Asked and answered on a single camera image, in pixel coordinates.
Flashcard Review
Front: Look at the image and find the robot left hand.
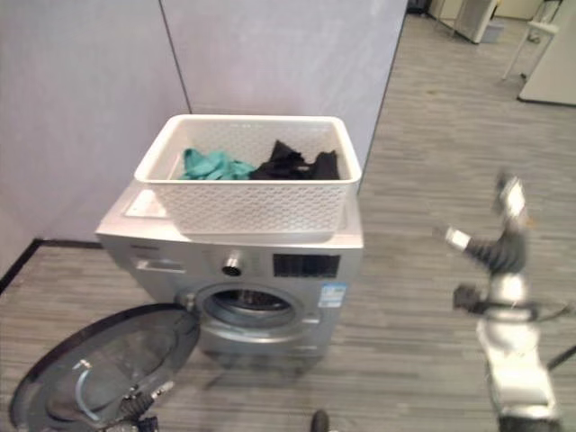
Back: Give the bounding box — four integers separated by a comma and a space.
117, 380, 177, 432

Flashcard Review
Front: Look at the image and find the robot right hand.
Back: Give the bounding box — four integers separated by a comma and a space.
432, 172, 531, 292

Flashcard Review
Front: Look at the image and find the round dark washer door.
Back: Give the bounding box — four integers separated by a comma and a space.
8, 303, 203, 432

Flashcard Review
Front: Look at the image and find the washer detergent drawer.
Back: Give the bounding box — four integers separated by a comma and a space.
134, 256, 187, 275

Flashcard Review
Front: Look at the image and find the silver washer control knob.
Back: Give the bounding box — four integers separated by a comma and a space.
220, 251, 244, 277

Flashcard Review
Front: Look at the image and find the black washer display panel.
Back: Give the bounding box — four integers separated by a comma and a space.
272, 253, 341, 279

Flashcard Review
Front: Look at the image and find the white perforated laundry basket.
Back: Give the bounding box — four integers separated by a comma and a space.
133, 113, 363, 243

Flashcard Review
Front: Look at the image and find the silver front-load washing machine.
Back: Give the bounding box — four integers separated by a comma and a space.
94, 179, 365, 361

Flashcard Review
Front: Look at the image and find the blue energy label sticker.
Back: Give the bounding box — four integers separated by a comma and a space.
319, 282, 348, 309

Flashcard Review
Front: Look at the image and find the blue floor mat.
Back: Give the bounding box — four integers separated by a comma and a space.
480, 22, 506, 45

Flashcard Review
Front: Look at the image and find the grey cabinet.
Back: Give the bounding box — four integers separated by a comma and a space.
443, 0, 496, 45

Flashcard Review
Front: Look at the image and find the black garment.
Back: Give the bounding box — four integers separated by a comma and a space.
249, 139, 341, 182

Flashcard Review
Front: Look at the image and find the teal garment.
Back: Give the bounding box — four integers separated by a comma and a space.
181, 148, 257, 181

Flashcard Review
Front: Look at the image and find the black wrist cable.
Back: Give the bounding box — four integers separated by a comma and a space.
530, 301, 576, 373

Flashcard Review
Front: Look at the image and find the white frame table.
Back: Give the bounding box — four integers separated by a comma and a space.
500, 0, 561, 83

